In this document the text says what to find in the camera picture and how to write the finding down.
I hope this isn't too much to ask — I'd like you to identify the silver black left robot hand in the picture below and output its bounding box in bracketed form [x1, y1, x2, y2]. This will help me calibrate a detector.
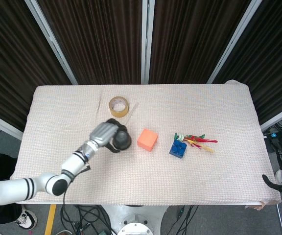
[89, 118, 128, 154]

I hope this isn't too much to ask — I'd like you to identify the black dice cup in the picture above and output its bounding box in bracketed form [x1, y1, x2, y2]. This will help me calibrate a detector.
[113, 131, 133, 150]

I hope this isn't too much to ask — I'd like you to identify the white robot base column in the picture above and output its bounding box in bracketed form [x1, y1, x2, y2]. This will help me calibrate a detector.
[99, 204, 168, 235]

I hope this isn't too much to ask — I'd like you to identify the yellow packing tape roll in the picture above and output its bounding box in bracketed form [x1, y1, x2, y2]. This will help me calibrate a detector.
[108, 96, 130, 118]

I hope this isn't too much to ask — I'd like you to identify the clear plastic tube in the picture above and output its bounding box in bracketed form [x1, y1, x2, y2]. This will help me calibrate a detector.
[123, 102, 140, 124]

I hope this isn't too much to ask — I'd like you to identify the orange foam cube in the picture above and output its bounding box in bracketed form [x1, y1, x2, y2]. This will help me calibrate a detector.
[137, 128, 159, 151]

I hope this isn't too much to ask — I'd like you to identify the blue studded building block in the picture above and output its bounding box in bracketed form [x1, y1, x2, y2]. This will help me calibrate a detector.
[168, 139, 188, 158]

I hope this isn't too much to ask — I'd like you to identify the beige woven table cloth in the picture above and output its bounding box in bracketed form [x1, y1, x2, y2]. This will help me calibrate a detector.
[10, 79, 282, 210]

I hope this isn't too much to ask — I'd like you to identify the dark brown ribbed partition panel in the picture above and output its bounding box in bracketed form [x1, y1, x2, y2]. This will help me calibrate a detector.
[37, 0, 144, 85]
[148, 0, 252, 84]
[213, 0, 282, 124]
[0, 0, 72, 132]

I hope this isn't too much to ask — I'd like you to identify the red yellow feather ornament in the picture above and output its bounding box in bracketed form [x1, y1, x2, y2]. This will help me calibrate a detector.
[184, 133, 219, 153]

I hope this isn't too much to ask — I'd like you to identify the yellow floor tape strip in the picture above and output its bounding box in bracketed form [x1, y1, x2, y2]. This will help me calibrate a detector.
[44, 204, 57, 235]

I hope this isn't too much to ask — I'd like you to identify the white black sneaker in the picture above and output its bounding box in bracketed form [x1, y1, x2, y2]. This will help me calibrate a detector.
[15, 211, 38, 231]

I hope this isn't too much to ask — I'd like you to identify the white partition frame post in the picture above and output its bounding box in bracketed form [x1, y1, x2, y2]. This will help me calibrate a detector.
[141, 0, 156, 84]
[206, 0, 263, 84]
[259, 101, 282, 132]
[0, 109, 24, 141]
[24, 0, 78, 86]

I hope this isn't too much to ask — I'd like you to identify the black floor cable bundle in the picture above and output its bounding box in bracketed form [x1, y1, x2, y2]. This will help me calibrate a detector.
[167, 205, 198, 235]
[60, 204, 112, 235]

